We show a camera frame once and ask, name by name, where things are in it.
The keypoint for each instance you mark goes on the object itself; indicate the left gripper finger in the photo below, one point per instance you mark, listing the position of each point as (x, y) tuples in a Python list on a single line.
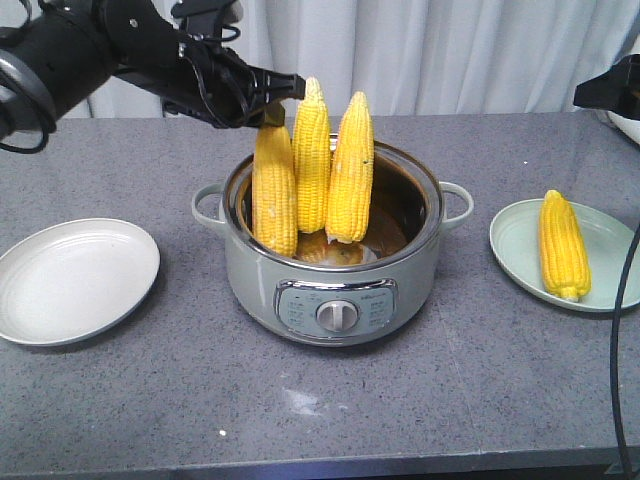
[(279, 86), (272, 114)]

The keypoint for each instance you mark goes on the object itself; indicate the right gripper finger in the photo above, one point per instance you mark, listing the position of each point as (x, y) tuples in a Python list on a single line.
[(600, 93)]

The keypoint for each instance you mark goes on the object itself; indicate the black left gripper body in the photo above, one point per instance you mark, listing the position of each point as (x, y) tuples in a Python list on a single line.
[(213, 84)]

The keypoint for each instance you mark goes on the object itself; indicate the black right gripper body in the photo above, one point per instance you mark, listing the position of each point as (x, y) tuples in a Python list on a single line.
[(628, 101)]

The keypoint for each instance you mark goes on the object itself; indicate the corn cob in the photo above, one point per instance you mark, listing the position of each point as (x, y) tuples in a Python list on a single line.
[(312, 157), (352, 174), (564, 262), (274, 201)]

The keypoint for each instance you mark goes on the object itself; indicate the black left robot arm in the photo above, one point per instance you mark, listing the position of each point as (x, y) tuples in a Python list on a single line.
[(52, 63)]

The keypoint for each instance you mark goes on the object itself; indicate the white pleated curtain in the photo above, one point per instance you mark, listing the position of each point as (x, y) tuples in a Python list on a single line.
[(441, 57)]

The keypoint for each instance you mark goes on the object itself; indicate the light green round plate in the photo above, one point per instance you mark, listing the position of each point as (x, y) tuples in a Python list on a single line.
[(513, 237)]

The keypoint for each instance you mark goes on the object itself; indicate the green electric cooking pot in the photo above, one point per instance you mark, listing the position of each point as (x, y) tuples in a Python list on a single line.
[(334, 294)]

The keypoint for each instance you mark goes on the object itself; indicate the beige round plate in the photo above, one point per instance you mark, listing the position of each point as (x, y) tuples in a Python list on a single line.
[(74, 280)]

